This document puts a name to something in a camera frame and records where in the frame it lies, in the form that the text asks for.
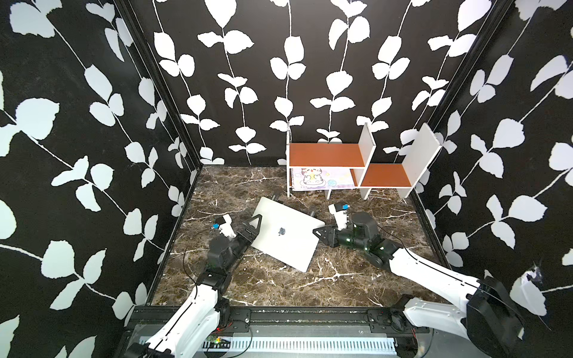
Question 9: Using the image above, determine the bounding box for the silver laptop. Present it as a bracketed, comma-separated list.
[252, 198, 325, 272]

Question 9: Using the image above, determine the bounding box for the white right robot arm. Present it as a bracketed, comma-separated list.
[313, 212, 525, 357]

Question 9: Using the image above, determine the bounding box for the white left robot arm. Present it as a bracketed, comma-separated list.
[122, 214, 263, 357]

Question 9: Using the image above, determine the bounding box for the black folding laptop stand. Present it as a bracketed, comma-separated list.
[271, 192, 317, 218]

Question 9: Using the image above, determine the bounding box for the pastel cartoon children's book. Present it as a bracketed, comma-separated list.
[291, 167, 355, 191]

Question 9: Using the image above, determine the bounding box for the white shelf with orange boards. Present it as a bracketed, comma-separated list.
[286, 123, 440, 199]

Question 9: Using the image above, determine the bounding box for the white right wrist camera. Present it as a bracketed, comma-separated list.
[328, 203, 349, 231]

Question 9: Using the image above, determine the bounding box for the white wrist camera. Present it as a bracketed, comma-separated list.
[212, 214, 236, 240]
[328, 203, 349, 231]

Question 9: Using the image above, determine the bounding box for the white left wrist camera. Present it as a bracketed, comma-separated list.
[212, 214, 236, 240]

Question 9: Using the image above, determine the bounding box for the black base rail with strip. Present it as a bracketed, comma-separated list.
[113, 305, 493, 358]

